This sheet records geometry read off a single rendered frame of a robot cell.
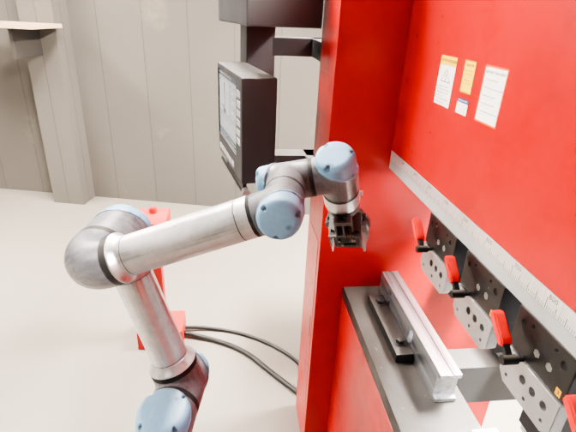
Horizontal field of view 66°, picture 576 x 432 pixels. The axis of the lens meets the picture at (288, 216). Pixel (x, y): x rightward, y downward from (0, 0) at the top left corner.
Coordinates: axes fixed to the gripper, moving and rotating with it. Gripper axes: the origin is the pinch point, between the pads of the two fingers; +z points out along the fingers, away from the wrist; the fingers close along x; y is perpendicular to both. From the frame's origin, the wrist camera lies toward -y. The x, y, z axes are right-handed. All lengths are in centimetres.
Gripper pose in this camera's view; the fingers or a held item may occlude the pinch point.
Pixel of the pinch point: (350, 238)
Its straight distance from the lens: 111.7
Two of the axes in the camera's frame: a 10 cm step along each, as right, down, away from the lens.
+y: -1.0, 8.5, -5.2
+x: 9.8, -0.2, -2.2
